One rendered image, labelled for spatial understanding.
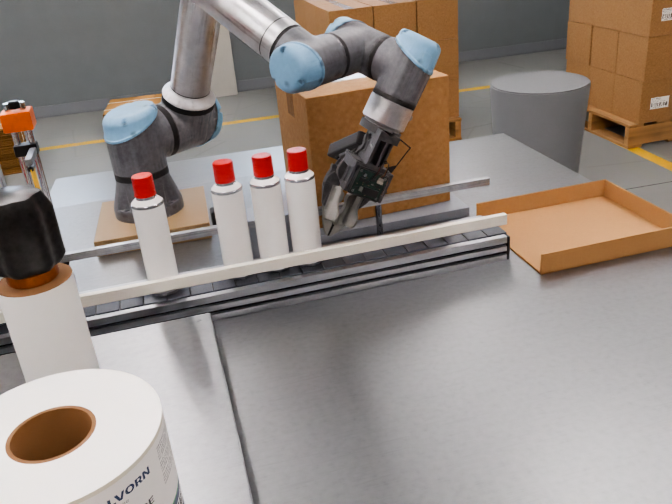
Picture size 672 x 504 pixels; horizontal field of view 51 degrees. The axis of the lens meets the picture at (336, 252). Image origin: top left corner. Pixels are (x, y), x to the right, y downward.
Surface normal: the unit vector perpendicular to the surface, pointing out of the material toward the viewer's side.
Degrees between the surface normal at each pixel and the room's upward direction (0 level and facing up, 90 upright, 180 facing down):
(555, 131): 94
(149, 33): 90
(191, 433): 0
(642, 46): 90
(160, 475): 90
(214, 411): 0
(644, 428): 0
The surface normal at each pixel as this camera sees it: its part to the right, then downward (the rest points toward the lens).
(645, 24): -0.96, 0.19
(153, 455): 0.97, 0.04
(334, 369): -0.08, -0.90
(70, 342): 0.75, 0.23
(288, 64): -0.65, 0.39
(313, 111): 0.33, 0.39
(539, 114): -0.26, 0.50
